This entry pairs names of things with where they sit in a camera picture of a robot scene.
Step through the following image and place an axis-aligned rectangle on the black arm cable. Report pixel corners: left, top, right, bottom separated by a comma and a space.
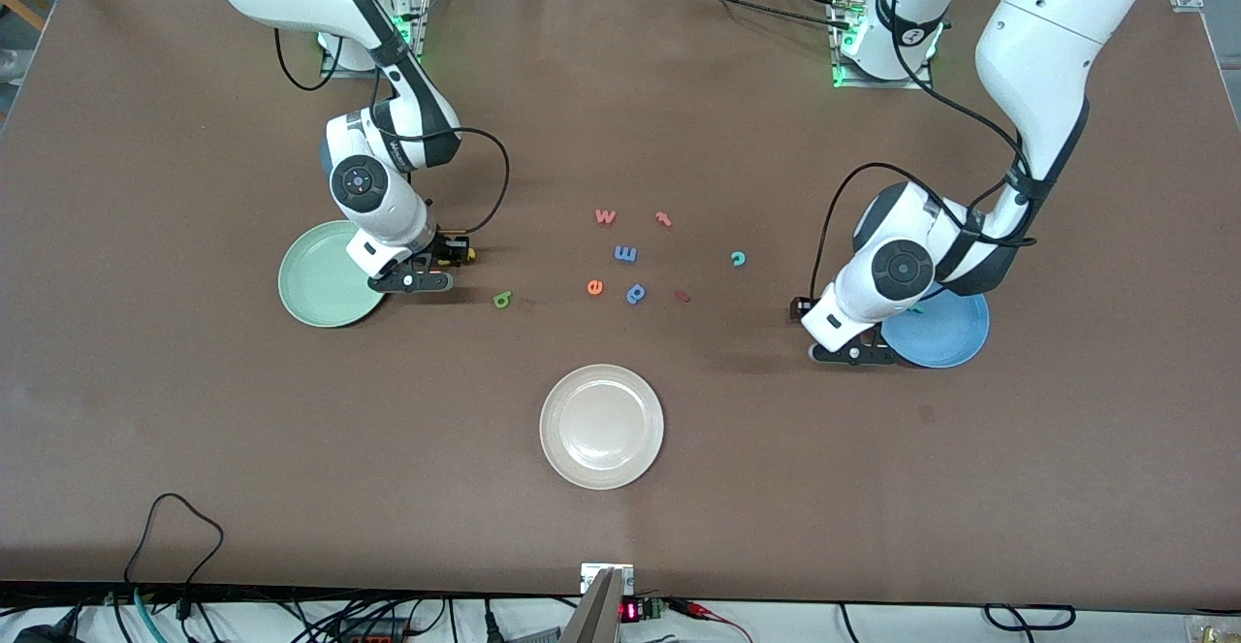
812, 0, 1038, 280
274, 27, 511, 237

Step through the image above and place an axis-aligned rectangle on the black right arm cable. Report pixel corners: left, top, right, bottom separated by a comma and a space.
274, 27, 511, 237

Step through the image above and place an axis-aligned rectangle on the grey metal bracket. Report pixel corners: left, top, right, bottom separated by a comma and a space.
560, 568, 623, 643

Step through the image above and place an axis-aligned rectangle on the blue plate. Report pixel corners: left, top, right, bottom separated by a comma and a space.
880, 289, 991, 370

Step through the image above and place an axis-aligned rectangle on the black power strip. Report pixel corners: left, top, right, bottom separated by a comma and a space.
334, 619, 413, 643

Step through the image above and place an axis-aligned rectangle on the green plate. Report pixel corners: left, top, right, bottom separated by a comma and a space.
278, 220, 389, 329

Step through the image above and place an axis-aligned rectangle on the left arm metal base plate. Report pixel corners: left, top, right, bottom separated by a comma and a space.
829, 0, 937, 91

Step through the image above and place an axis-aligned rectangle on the black looped table cable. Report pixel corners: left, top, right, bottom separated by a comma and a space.
124, 493, 226, 591

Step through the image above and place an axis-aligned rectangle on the black cable across table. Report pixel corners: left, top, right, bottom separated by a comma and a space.
620, 0, 859, 33

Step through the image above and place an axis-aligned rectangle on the white marker tag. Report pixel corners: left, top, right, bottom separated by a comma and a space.
580, 563, 634, 594

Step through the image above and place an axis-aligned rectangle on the black coiled cable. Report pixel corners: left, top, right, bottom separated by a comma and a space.
984, 604, 1077, 632

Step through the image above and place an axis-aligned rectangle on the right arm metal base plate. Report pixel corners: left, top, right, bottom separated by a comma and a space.
320, 0, 432, 80

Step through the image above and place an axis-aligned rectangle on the white plate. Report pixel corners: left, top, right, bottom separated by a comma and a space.
539, 364, 666, 491

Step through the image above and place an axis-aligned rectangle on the red clip lead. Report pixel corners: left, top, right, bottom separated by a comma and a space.
669, 599, 752, 643

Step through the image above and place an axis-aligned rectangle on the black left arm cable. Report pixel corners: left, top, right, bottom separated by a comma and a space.
812, 0, 1038, 280

